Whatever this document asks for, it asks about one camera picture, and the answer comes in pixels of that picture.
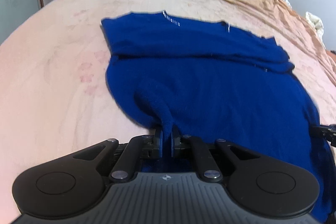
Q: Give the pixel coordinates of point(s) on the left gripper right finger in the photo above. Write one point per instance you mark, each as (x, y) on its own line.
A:
(195, 153)

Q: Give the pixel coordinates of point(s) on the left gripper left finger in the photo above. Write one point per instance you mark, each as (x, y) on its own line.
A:
(143, 146)

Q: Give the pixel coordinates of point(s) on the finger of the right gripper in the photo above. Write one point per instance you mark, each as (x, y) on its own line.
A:
(326, 132)

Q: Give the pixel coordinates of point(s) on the blue knit sweater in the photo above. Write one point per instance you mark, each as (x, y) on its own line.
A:
(213, 80)

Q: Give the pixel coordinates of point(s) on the orange blanket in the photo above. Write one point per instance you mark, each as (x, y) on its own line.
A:
(275, 19)

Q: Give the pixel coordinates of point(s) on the pink floral bed sheet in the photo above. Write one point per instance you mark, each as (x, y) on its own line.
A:
(54, 99)

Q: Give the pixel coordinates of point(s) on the white fluffy blanket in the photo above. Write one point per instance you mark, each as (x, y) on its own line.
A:
(316, 22)

